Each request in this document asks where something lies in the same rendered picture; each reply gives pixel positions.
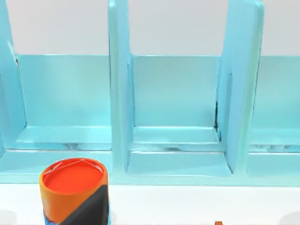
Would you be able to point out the light blue rack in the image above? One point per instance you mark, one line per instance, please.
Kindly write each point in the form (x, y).
(173, 93)

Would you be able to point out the orange and black can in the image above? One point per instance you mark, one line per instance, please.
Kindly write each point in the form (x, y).
(72, 185)

